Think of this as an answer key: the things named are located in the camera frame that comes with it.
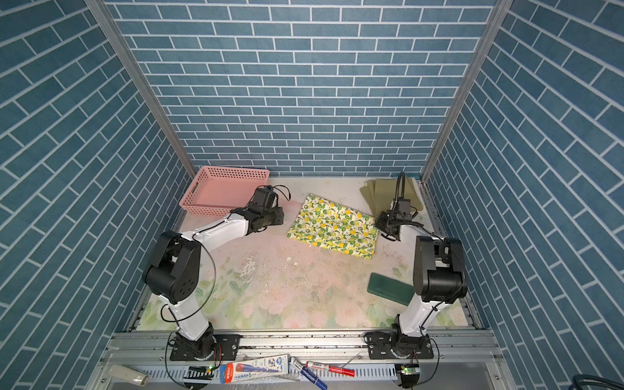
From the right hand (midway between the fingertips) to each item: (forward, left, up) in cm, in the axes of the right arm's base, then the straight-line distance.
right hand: (377, 217), depth 99 cm
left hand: (-4, +39, +4) cm, 39 cm away
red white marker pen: (-53, +13, -5) cm, 54 cm away
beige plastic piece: (-59, +72, -1) cm, 93 cm away
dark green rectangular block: (-26, -4, -9) cm, 28 cm away
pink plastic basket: (+12, +72, -2) cm, 73 cm away
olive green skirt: (+14, -4, -2) cm, 15 cm away
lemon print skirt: (-2, +21, -4) cm, 21 cm away
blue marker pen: (-54, +22, -4) cm, 59 cm away
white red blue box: (-55, +42, -4) cm, 69 cm away
